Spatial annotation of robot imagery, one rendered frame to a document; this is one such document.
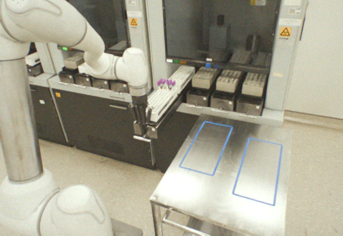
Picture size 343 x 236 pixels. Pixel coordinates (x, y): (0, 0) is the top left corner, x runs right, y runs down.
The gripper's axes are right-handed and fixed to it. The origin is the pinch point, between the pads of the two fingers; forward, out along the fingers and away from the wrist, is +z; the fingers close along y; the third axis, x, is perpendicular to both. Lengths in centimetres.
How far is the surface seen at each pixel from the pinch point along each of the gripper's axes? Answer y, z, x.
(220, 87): -27, -4, -47
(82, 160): 88, 80, -35
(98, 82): 57, 1, -39
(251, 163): -55, -2, 10
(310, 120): -93, 77, -159
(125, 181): 40, 80, -27
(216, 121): -33.5, -2.2, -15.2
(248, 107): -46, 2, -39
